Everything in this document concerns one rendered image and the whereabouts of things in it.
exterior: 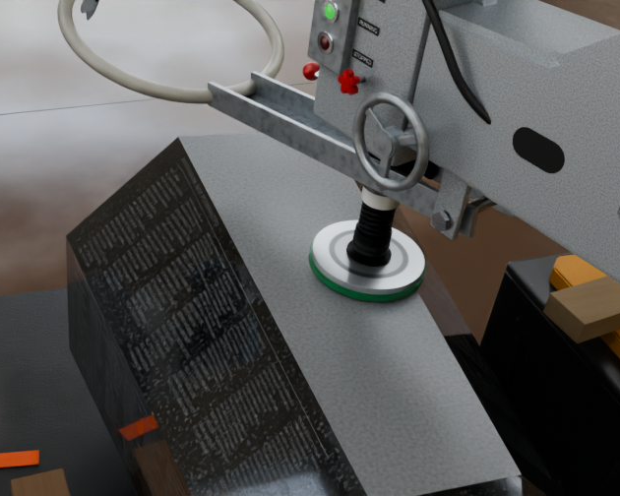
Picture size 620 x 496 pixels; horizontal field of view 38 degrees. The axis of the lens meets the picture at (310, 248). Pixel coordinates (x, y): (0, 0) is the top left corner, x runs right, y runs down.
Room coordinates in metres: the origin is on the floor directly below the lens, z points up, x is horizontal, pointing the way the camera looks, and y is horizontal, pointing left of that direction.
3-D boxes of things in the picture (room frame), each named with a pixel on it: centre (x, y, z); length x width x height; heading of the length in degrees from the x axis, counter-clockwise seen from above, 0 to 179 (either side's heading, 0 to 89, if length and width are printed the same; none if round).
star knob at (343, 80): (1.27, -0.02, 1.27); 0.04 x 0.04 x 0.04; 46
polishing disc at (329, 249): (1.36, -0.11, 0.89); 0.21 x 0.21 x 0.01
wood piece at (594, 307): (1.43, -0.59, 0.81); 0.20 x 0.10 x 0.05; 125
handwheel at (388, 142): (1.19, -0.11, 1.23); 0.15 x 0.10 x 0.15; 46
